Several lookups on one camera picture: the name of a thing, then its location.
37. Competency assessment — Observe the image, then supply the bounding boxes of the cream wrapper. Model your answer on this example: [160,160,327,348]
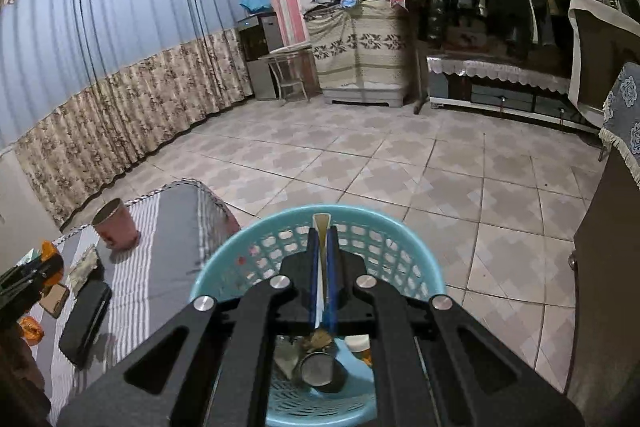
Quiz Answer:
[312,212,331,327]

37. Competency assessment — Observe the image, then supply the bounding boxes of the trash inside basket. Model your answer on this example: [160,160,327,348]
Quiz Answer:
[270,332,374,399]

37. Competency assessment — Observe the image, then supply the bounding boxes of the small brown box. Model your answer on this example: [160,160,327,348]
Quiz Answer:
[39,283,70,319]

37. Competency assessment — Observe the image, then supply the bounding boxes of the orange peel pieces on table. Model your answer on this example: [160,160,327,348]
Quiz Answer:
[18,241,64,347]

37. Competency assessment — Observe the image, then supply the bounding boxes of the camouflage pouch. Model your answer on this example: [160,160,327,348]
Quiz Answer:
[65,244,101,297]

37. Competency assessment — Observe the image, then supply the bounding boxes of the black flat case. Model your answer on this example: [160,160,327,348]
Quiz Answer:
[58,280,112,369]

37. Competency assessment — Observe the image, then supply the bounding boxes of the grey striped table cloth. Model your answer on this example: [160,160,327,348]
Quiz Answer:
[29,179,239,423]

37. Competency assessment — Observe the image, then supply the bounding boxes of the pink cup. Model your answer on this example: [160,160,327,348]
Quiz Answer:
[91,198,140,251]

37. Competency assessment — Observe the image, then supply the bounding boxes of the light blue plastic basket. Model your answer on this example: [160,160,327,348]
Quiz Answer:
[190,205,446,426]

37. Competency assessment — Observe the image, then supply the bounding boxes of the dark wooden cabinet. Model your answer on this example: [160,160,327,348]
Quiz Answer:
[565,150,640,426]

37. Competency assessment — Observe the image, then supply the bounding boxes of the blue floral curtain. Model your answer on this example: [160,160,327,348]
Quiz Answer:
[1,0,252,223]

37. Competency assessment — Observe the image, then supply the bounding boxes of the low bench with lace cover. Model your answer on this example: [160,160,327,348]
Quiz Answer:
[414,54,597,134]

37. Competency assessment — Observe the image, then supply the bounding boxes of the blue patterned fringed cloth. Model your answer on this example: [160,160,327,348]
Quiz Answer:
[599,62,640,185]

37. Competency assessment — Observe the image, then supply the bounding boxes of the small metal stool table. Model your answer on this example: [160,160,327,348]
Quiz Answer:
[259,41,321,104]

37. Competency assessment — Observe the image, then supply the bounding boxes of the cloth covered cabinet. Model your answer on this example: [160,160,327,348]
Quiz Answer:
[304,0,416,107]

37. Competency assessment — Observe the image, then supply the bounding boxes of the grey water dispenser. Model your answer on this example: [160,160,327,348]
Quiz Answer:
[236,12,283,100]

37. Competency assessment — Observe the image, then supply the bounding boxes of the white framed dark screen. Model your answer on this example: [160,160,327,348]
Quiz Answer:
[568,0,639,128]

